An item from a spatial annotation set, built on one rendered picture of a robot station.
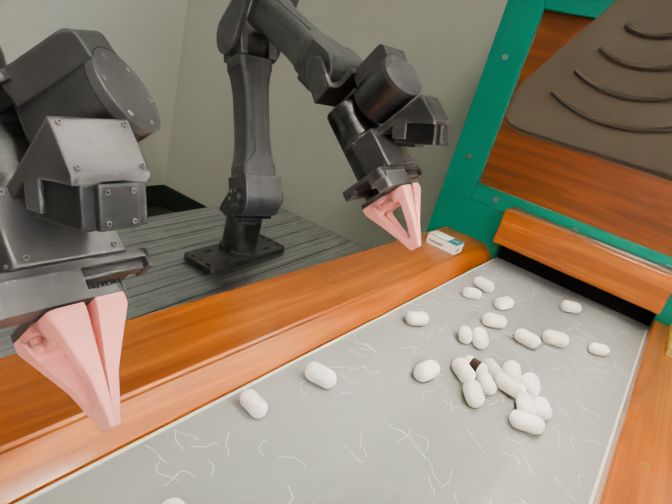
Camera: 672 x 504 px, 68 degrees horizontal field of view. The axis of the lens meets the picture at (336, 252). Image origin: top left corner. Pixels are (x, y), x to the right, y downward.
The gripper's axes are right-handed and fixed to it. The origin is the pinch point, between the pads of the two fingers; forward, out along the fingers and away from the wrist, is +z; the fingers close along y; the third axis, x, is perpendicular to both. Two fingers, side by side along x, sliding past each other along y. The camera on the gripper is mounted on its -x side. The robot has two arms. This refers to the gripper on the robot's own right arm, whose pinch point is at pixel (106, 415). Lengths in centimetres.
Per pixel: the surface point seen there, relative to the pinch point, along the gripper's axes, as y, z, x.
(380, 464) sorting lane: 19.1, 13.5, -1.2
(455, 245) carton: 71, -3, 7
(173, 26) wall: 148, -163, 121
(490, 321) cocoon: 54, 10, 0
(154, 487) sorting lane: 3.5, 5.9, 5.1
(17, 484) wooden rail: -3.3, 1.5, 7.8
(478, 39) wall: 166, -67, 7
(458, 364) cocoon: 38.2, 11.4, -1.5
